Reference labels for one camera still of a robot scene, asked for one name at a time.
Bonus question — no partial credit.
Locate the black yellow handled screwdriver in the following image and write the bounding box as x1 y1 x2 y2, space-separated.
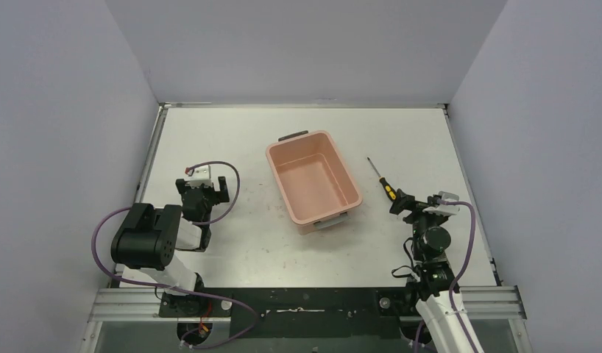
366 157 397 202

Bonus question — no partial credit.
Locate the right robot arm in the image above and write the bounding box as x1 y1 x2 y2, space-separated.
386 189 484 352

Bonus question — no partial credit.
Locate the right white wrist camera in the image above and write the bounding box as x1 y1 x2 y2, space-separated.
423 191 460 217

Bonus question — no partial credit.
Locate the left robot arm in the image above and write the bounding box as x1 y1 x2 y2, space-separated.
110 176 230 317

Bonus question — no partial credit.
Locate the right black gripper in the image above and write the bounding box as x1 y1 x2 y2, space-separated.
391 190 447 263

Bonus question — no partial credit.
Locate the aluminium frame rail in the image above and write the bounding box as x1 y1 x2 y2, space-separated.
89 286 527 323

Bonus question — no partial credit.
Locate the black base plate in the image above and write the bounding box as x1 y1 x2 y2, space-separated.
158 287 421 339

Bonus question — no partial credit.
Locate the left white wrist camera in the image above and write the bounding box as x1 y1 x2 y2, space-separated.
185 165 213 188

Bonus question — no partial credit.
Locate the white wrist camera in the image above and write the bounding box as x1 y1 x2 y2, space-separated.
423 191 460 217
185 165 213 188

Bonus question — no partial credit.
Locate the pink plastic bin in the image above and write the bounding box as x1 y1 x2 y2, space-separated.
266 130 363 235

